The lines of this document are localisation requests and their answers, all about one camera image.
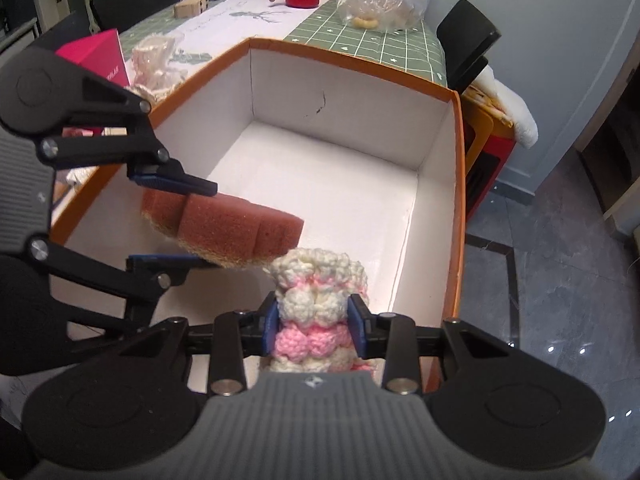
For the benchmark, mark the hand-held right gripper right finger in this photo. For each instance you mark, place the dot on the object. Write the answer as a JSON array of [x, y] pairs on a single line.
[[356, 325]]

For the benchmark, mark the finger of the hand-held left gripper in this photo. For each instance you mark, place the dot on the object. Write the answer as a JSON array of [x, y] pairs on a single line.
[[160, 259], [170, 182]]

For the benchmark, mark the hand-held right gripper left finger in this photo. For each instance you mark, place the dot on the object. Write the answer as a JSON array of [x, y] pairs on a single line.
[[269, 327]]

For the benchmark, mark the pink and white crochet cloth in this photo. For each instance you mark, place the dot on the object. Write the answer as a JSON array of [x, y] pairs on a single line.
[[310, 305]]

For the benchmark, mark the brown sponge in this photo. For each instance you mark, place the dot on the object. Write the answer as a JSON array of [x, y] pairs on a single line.
[[220, 225]]

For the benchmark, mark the orange cardboard box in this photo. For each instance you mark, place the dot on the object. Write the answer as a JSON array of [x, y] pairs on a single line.
[[325, 160]]

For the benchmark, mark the clear packet with cream crochet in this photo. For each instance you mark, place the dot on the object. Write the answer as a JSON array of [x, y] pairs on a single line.
[[155, 65]]

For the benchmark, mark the pink box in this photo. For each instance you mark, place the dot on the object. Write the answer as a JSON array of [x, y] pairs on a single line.
[[97, 55]]

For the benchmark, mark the white cabinet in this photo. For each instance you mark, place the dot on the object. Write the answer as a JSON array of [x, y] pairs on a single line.
[[17, 35]]

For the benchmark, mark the white table runner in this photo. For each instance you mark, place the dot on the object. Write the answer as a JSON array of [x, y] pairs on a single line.
[[235, 25]]

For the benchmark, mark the small wooden box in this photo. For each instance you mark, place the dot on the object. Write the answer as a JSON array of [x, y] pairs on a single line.
[[190, 7]]

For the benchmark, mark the orange stool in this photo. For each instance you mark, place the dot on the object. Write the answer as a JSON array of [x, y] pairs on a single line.
[[477, 160]]

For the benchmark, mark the green checked tablecloth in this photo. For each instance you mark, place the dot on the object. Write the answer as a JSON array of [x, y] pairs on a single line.
[[360, 40]]

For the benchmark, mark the patterned seat cushion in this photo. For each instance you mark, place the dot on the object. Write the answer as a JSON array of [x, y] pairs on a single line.
[[487, 105]]

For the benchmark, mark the white fluffy cushion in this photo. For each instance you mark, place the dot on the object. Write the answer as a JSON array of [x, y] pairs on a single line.
[[515, 110]]

